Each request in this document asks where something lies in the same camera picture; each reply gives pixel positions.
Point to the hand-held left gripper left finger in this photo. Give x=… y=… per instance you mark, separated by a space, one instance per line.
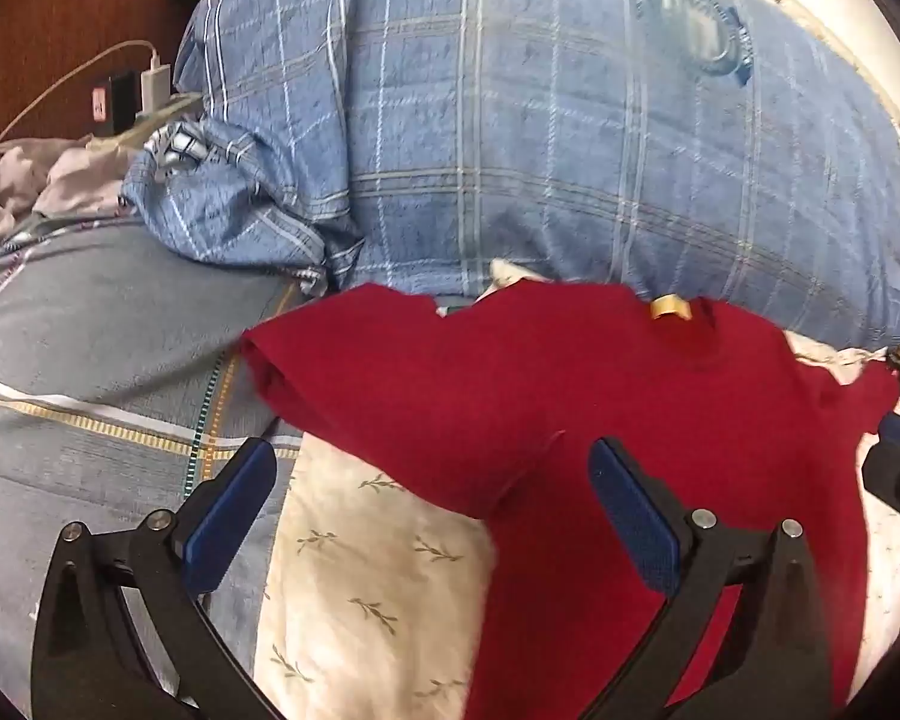
x=229 y=517

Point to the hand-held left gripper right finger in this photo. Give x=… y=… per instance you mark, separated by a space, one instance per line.
x=630 y=517

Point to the red sweater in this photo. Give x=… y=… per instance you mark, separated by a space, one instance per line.
x=495 y=390

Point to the grey striped bedsheet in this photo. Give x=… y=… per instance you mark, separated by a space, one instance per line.
x=82 y=352

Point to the crumpled lilac cloth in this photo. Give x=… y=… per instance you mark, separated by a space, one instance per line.
x=22 y=180

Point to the blue plaid quilt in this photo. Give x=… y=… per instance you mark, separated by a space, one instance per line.
x=495 y=127

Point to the grey power strip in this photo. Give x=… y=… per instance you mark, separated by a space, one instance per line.
x=169 y=109

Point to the black power adapter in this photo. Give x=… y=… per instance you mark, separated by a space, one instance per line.
x=122 y=101

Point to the white charger plug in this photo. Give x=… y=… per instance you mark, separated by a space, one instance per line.
x=156 y=90

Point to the wooden headboard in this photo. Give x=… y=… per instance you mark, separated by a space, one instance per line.
x=52 y=22

